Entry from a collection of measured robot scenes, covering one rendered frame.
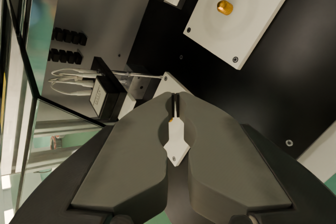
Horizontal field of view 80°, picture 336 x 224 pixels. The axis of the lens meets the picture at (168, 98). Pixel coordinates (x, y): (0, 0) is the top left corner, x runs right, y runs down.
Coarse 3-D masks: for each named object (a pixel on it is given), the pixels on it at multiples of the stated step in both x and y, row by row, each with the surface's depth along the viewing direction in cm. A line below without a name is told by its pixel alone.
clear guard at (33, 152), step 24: (0, 48) 34; (24, 48) 19; (0, 72) 33; (24, 72) 17; (0, 96) 33; (24, 96) 16; (24, 120) 16; (48, 120) 15; (72, 120) 15; (0, 144) 33; (24, 144) 16; (48, 144) 16; (72, 144) 16; (24, 168) 17; (48, 168) 17; (24, 192) 19
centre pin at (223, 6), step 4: (220, 0) 33; (224, 0) 33; (220, 4) 33; (224, 4) 32; (228, 4) 33; (220, 8) 33; (224, 8) 33; (228, 8) 33; (232, 8) 34; (224, 12) 34; (228, 12) 34
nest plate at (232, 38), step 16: (208, 0) 37; (240, 0) 33; (256, 0) 31; (272, 0) 29; (192, 16) 40; (208, 16) 37; (224, 16) 35; (240, 16) 33; (256, 16) 31; (272, 16) 30; (192, 32) 40; (208, 32) 37; (224, 32) 35; (240, 32) 33; (256, 32) 31; (208, 48) 37; (224, 48) 35; (240, 48) 33; (240, 64) 33
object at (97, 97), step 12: (96, 60) 46; (108, 72) 43; (120, 72) 48; (96, 84) 40; (108, 84) 39; (120, 84) 41; (96, 96) 40; (108, 96) 37; (120, 96) 39; (132, 96) 40; (96, 108) 40; (108, 108) 39; (120, 108) 41; (132, 108) 39
